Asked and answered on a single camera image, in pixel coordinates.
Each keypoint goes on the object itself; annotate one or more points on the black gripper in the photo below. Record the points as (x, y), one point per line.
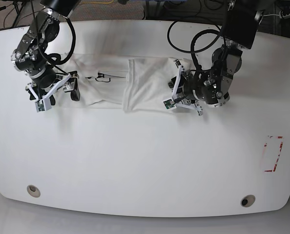
(185, 90)
(42, 79)

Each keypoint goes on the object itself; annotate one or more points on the white printed t-shirt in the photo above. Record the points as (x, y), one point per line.
(120, 82)

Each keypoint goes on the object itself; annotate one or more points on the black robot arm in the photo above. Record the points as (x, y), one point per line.
(241, 21)
(30, 53)

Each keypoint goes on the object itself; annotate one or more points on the black tripod stand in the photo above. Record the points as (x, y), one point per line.
(19, 10)

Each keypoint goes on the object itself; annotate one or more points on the red tape rectangle marking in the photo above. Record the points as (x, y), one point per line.
(271, 153)

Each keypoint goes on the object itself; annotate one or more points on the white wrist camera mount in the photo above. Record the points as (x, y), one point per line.
(62, 84)
(174, 102)

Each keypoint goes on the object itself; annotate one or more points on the left table cable grommet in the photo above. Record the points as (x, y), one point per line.
(33, 191)

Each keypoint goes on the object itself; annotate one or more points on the table cable grommet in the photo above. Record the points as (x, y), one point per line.
(33, 191)
(247, 201)

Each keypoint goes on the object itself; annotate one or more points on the right table cable grommet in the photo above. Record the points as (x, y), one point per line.
(247, 201)

